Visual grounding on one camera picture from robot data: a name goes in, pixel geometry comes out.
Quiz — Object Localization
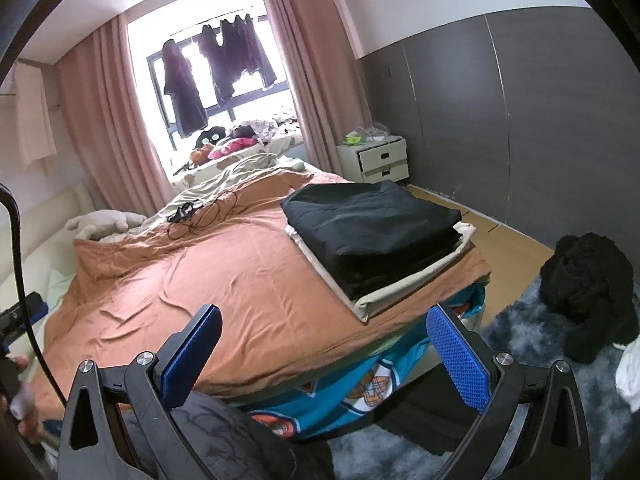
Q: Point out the dark hanging garment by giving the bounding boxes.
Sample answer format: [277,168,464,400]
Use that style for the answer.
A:
[220,15,278,92]
[199,24,236,103]
[161,40,208,138]

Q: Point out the light green pillow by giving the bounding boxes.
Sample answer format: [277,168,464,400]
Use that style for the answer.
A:
[47,267,76,306]

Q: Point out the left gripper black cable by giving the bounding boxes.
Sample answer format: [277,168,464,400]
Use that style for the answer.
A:
[0,185,71,408]

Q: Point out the person's knees in grey trousers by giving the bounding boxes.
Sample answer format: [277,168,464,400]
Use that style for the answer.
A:
[122,390,333,480]

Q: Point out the window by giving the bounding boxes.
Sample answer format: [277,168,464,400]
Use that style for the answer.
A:
[125,0,301,176]

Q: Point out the person's left hand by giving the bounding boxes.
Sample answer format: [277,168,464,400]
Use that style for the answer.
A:
[0,356,43,443]

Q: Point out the cream hanging cloth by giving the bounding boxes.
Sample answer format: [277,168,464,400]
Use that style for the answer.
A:
[12,62,58,176]

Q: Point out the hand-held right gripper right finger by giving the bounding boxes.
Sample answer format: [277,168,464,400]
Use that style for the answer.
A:
[426,302,591,480]

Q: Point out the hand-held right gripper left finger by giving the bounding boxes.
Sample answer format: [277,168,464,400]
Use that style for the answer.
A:
[57,304,223,480]

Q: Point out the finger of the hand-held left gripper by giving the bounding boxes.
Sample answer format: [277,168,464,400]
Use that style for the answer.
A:
[22,292,48,328]

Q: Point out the pink cloth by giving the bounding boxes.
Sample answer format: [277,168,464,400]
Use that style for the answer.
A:
[207,137,253,161]

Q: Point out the clear plastic packaging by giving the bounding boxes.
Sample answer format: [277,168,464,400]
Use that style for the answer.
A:
[357,122,391,141]

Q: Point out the grey plush toy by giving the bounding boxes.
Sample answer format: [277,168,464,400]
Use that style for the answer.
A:
[67,209,148,241]

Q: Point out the black jacket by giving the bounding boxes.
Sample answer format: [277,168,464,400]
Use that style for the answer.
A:
[281,180,463,281]

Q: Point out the pile of patterned cloth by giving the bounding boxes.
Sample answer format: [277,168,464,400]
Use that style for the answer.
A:
[227,117,301,143]

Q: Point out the folded black clothes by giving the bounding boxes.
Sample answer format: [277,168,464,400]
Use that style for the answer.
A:
[312,240,463,301]

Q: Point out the cream bed headboard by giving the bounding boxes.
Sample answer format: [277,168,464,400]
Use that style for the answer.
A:
[0,182,96,311]

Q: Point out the white nightstand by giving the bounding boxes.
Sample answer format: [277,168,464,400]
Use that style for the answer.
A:
[336,135,412,184]

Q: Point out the folded beige cloth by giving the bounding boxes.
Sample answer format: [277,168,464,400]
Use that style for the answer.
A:
[285,222,478,323]

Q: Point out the grey shaggy rug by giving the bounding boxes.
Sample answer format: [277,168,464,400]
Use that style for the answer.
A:
[295,275,640,480]

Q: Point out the black plush with round eyes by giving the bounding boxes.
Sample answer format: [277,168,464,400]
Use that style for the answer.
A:
[195,127,228,151]

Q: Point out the teal printed bed sheet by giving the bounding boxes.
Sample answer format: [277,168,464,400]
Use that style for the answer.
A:
[235,280,488,443]

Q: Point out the pink curtain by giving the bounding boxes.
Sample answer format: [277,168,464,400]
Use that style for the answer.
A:
[55,15,173,218]
[255,0,353,181]

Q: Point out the white cloth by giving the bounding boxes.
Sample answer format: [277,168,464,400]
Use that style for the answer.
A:
[615,342,640,401]

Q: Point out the orange blanket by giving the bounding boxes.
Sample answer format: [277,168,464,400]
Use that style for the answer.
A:
[30,167,493,411]

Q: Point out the black fluffy coat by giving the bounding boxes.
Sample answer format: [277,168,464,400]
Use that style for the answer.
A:
[540,232,640,365]

